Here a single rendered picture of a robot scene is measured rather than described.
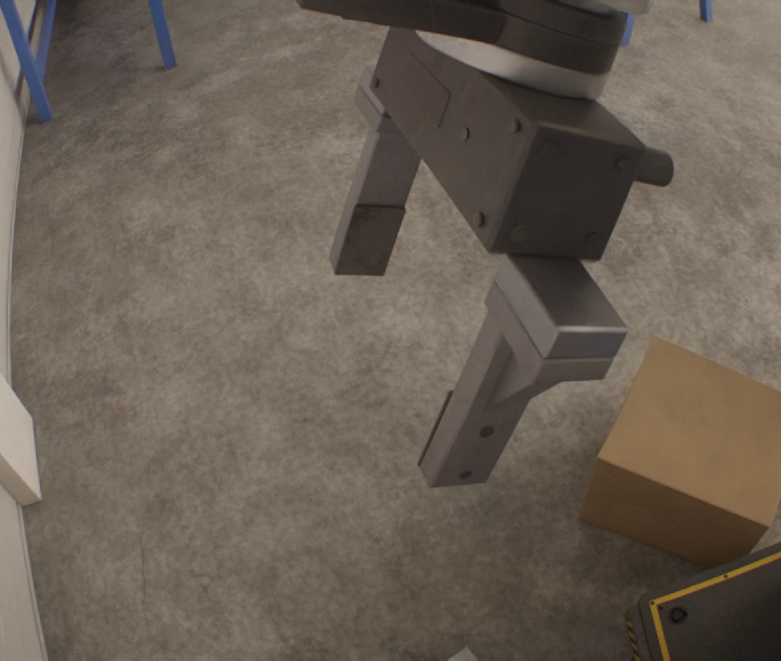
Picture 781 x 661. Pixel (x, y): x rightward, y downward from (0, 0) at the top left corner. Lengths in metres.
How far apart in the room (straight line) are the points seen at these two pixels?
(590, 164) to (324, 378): 1.91
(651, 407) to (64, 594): 1.52
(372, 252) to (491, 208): 0.16
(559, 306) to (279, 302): 2.09
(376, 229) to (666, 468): 1.32
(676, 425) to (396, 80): 1.45
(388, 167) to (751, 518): 1.37
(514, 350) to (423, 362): 1.88
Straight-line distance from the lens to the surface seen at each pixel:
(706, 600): 1.54
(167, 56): 3.60
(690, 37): 3.71
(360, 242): 0.40
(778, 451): 1.76
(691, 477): 1.67
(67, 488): 2.21
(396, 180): 0.39
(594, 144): 0.26
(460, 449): 0.31
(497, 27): 0.26
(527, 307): 0.26
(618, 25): 0.28
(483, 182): 0.26
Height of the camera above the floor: 1.72
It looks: 52 degrees down
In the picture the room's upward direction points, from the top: 7 degrees counter-clockwise
